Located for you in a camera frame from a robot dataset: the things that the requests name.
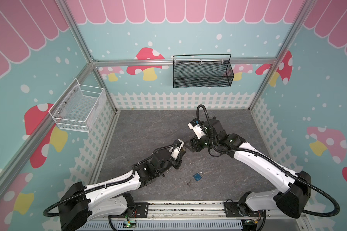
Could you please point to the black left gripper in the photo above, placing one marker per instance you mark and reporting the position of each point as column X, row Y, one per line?
column 178, row 160

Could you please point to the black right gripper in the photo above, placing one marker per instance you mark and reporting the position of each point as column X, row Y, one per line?
column 196, row 143

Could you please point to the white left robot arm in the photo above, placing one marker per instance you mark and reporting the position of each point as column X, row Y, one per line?
column 81, row 204

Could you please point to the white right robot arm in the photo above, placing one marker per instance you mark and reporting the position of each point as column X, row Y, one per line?
column 289, row 196

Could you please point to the blue padlock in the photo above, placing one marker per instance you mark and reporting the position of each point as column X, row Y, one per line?
column 198, row 176

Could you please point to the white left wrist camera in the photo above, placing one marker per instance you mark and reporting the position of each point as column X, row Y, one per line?
column 175, row 150

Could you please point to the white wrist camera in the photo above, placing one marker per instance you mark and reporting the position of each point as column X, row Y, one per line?
column 197, row 128
column 175, row 150

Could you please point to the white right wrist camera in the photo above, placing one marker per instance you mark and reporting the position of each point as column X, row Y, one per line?
column 197, row 128

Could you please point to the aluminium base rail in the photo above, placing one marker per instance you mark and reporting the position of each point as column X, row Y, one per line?
column 188, row 216

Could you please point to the black wire basket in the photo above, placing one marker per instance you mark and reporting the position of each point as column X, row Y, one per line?
column 202, row 70

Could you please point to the white wire basket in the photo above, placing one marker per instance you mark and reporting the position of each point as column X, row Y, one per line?
column 78, row 108

